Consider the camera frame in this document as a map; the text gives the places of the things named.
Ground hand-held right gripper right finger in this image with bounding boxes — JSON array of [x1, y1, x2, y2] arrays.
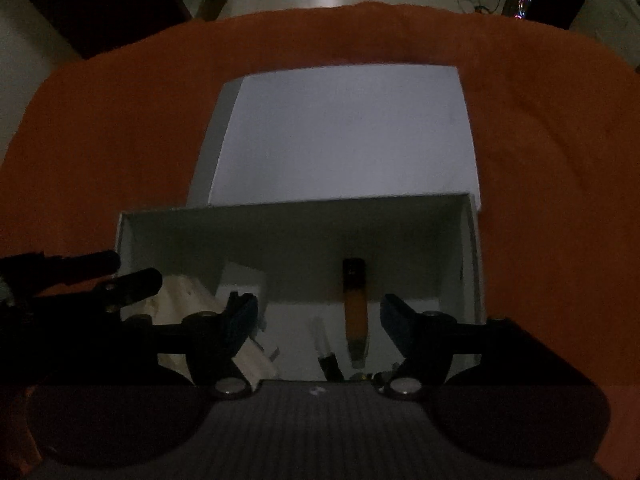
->
[[378, 294, 509, 401]]

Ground white charger block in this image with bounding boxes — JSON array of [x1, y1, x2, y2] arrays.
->
[[214, 261, 269, 332]]

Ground yellow-faced toy figurine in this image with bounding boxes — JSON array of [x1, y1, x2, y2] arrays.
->
[[350, 370, 396, 392]]

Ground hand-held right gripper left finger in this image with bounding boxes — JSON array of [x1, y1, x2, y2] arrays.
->
[[124, 292, 260, 401]]

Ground dark wooden cabinet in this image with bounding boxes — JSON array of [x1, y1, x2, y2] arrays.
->
[[9, 0, 197, 62]]

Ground orange blanket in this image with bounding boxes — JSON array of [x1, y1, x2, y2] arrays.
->
[[0, 2, 640, 480]]

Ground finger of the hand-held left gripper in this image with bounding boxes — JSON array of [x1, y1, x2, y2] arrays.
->
[[30, 267, 164, 314], [0, 249, 121, 286]]

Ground clear tube with black cap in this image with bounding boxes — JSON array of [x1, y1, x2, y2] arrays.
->
[[308, 315, 346, 382]]

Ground computer tower with coloured lights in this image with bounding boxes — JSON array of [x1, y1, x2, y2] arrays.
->
[[509, 0, 597, 32]]

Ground white box lid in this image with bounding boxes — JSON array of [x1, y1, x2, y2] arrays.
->
[[184, 63, 484, 211]]

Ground white cabinet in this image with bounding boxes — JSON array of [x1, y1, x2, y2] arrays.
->
[[567, 0, 640, 72]]

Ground white tissue pack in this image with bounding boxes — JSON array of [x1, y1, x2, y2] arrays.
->
[[122, 274, 281, 384]]

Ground white cardboard box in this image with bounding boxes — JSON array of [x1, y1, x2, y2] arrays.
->
[[113, 192, 489, 387]]

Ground amber bottle with black cap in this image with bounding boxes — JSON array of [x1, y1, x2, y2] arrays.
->
[[341, 257, 371, 369]]

